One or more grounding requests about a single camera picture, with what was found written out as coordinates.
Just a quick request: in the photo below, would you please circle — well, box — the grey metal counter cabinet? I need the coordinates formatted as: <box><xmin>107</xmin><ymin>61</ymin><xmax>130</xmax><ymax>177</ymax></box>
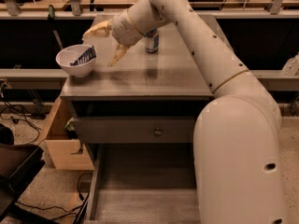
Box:
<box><xmin>60</xmin><ymin>13</ymin><xmax>216</xmax><ymax>224</ymax></box>

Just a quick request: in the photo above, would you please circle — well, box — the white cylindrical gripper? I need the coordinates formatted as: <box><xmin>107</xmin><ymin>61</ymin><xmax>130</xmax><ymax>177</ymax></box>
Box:
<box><xmin>82</xmin><ymin>9</ymin><xmax>145</xmax><ymax>66</ymax></box>

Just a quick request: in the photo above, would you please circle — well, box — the blue rxbar blueberry bar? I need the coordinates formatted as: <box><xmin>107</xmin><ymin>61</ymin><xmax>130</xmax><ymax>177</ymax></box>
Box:
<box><xmin>70</xmin><ymin>46</ymin><xmax>96</xmax><ymax>66</ymax></box>

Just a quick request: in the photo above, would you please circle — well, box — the black bin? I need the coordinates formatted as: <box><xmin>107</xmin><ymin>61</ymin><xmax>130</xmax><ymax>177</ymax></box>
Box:
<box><xmin>0</xmin><ymin>124</ymin><xmax>45</xmax><ymax>220</ymax></box>

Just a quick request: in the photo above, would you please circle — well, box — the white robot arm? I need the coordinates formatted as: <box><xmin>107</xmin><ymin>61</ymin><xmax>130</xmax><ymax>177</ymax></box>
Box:
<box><xmin>85</xmin><ymin>0</ymin><xmax>288</xmax><ymax>224</ymax></box>

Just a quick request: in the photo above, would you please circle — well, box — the white bowl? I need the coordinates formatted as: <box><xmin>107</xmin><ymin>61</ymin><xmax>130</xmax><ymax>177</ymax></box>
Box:
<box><xmin>56</xmin><ymin>44</ymin><xmax>96</xmax><ymax>77</ymax></box>

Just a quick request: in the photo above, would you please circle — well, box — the light wooden box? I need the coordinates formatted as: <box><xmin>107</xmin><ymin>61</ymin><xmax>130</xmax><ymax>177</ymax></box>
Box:
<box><xmin>38</xmin><ymin>97</ymin><xmax>93</xmax><ymax>171</ymax></box>

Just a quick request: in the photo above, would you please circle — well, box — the open lower grey drawer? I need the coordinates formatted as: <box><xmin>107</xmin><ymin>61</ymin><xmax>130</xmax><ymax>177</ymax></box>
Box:
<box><xmin>84</xmin><ymin>144</ymin><xmax>201</xmax><ymax>224</ymax></box>

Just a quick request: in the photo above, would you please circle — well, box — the upper grey drawer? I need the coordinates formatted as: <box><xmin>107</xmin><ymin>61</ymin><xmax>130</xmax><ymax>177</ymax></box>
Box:
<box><xmin>72</xmin><ymin>117</ymin><xmax>195</xmax><ymax>144</ymax></box>

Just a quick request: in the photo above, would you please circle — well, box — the green handled tool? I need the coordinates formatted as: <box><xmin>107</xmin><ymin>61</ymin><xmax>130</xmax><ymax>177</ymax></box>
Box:
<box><xmin>48</xmin><ymin>5</ymin><xmax>64</xmax><ymax>51</ymax></box>

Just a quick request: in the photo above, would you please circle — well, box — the round drawer knob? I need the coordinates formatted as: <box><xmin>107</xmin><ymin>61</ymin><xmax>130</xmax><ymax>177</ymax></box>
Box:
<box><xmin>153</xmin><ymin>128</ymin><xmax>163</xmax><ymax>137</ymax></box>

